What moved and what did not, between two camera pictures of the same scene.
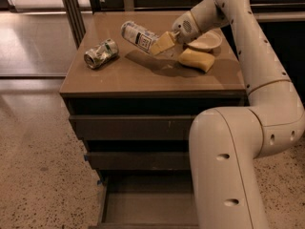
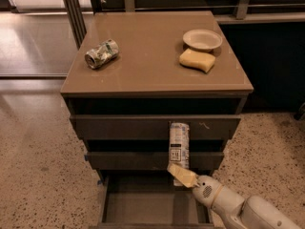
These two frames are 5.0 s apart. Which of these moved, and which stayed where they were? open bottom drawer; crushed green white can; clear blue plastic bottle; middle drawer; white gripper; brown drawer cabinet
Moved: clear blue plastic bottle; white gripper
Stayed: middle drawer; crushed green white can; open bottom drawer; brown drawer cabinet
